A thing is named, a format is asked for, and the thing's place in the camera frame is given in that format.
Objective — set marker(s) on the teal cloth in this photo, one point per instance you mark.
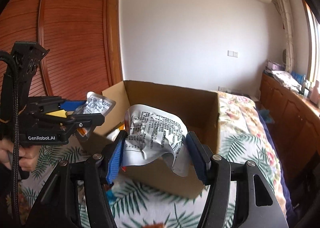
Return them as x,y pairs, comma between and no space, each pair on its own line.
265,115

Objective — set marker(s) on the wooden framed window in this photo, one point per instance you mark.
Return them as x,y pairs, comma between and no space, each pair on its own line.
315,55

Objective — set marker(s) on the leaf printed bedsheet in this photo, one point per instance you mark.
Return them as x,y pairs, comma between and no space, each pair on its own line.
232,148

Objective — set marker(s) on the orange snack packet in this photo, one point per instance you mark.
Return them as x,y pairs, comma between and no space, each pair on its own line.
98,104

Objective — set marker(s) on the dark blue blanket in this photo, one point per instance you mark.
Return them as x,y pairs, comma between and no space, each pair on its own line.
277,168

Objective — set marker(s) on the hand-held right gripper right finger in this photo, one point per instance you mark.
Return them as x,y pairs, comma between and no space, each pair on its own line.
197,158

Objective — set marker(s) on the wooden slatted wardrobe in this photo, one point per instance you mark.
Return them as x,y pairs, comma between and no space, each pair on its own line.
75,30

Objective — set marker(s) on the blue box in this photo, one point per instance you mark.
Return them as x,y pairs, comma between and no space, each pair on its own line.
298,77

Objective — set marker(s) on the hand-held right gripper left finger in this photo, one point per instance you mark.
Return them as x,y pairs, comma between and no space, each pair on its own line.
115,160

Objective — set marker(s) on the patterned curtain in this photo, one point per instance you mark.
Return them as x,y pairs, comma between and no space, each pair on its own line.
287,30

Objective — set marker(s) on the dark round fan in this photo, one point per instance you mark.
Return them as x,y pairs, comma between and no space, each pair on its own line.
286,56

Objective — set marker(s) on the pink bottle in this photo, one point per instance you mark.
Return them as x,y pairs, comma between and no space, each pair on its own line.
315,95

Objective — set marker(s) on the purple printed box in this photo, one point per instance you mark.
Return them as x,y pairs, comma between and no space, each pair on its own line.
273,65

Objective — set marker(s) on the brown cardboard box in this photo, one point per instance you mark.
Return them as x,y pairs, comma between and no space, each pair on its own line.
175,108

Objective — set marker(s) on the white grey printed snack packet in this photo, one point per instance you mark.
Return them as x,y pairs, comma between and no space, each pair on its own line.
155,130

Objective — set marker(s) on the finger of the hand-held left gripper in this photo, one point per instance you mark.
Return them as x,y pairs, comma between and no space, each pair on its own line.
87,119
72,104

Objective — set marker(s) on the person's left hand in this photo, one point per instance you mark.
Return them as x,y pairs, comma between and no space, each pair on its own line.
23,161

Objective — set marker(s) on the white wall switch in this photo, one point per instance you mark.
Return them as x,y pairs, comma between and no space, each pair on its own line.
233,53

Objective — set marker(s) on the folded patterned cloth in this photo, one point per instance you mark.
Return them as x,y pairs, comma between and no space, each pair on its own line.
285,77

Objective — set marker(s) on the wooden cabinet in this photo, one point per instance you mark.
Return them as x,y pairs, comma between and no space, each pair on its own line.
287,108

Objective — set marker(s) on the floral quilt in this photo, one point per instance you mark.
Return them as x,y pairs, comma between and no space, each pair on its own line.
240,110

